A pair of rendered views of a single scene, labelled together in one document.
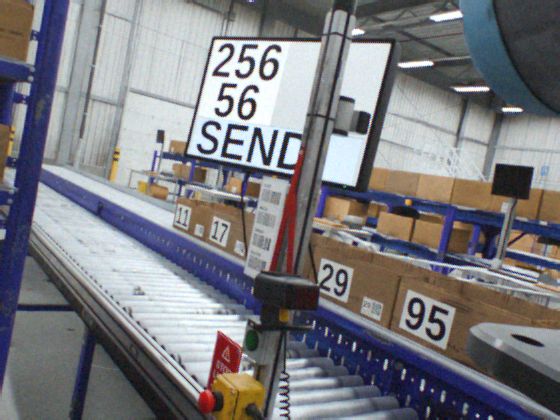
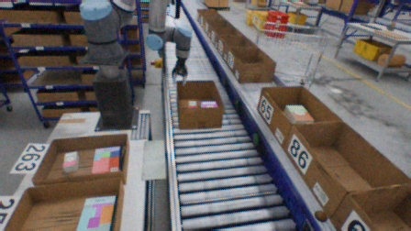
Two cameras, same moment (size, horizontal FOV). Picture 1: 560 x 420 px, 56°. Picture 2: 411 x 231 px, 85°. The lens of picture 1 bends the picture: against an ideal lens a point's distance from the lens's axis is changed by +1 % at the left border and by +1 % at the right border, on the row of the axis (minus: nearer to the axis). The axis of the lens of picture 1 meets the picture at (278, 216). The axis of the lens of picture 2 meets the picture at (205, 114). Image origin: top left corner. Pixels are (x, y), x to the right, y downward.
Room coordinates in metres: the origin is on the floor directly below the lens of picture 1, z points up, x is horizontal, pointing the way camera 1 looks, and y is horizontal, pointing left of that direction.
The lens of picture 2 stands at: (-0.77, -1.24, 1.67)
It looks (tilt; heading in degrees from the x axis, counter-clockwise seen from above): 34 degrees down; 23
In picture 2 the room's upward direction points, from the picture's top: 4 degrees clockwise
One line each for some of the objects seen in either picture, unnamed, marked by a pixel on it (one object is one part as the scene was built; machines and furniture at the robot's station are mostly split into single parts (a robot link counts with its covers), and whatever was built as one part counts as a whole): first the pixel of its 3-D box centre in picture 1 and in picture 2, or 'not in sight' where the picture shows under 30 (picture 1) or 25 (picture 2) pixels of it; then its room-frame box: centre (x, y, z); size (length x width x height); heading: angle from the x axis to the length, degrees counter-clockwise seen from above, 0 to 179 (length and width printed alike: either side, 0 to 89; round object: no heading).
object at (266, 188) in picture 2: not in sight; (228, 193); (-0.06, -1.10, 0.72); 0.52 x 0.05 x 0.05; 125
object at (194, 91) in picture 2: not in sight; (197, 103); (0.48, -0.65, 0.83); 0.39 x 0.29 x 0.17; 34
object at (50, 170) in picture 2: not in sight; (88, 160); (-0.26, -0.40, 0.80); 0.38 x 0.28 x 0.10; 127
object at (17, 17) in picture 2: not in sight; (38, 13); (0.61, 1.09, 1.19); 0.40 x 0.30 x 0.10; 125
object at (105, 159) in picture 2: not in sight; (107, 160); (-0.21, -0.47, 0.79); 0.19 x 0.14 x 0.02; 41
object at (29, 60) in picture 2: not in sight; (51, 55); (0.61, 1.09, 0.79); 0.40 x 0.30 x 0.10; 127
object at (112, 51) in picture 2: not in sight; (104, 46); (0.13, -0.22, 1.25); 0.19 x 0.19 x 0.10
